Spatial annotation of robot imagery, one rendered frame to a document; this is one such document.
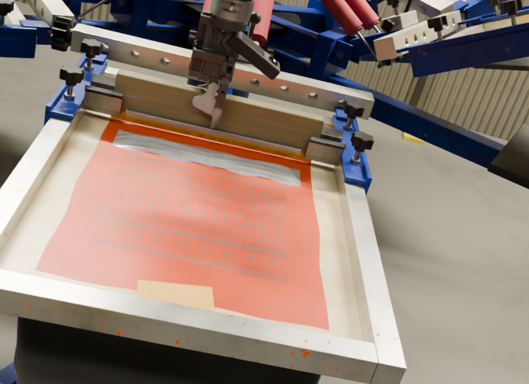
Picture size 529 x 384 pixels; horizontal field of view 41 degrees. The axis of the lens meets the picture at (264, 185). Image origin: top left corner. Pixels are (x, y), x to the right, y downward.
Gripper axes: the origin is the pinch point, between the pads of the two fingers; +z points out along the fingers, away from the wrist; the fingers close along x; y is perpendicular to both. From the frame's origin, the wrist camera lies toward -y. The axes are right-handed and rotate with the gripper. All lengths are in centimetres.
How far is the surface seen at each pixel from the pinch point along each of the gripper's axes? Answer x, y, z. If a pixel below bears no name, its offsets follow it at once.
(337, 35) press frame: -66, -29, -4
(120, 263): 45.3, 9.6, 5.3
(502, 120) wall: -305, -190, 89
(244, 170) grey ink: 9.6, -6.9, 4.9
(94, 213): 34.2, 15.9, 5.3
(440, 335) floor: -79, -101, 101
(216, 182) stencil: 16.0, -2.1, 5.3
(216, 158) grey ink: 8.1, -1.4, 4.5
